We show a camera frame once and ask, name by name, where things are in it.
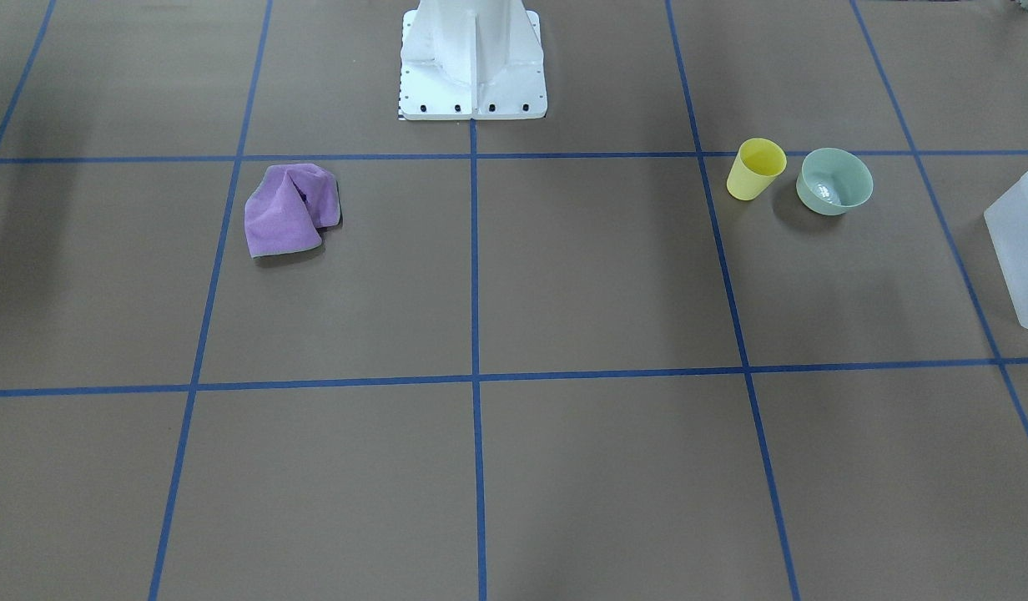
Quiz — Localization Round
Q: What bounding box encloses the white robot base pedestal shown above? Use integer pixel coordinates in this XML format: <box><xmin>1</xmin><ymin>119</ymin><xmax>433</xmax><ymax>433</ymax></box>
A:
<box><xmin>397</xmin><ymin>1</ymin><xmax>548</xmax><ymax>121</ymax></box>

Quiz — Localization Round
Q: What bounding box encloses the translucent white storage box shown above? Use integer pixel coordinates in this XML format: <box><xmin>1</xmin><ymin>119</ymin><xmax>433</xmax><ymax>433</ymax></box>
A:
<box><xmin>984</xmin><ymin>171</ymin><xmax>1028</xmax><ymax>330</ymax></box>

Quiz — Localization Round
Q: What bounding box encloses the yellow plastic cup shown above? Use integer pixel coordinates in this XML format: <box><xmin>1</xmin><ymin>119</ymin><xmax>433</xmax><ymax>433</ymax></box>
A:
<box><xmin>725</xmin><ymin>137</ymin><xmax>788</xmax><ymax>201</ymax></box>

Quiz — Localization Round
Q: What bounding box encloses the mint green bowl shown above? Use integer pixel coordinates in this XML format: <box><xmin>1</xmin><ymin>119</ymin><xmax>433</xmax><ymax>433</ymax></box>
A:
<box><xmin>795</xmin><ymin>148</ymin><xmax>875</xmax><ymax>216</ymax></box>

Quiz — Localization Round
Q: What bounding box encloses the purple microfiber cloth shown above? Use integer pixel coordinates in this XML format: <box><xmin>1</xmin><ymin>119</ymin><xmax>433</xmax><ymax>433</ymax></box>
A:
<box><xmin>244</xmin><ymin>164</ymin><xmax>342</xmax><ymax>259</ymax></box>

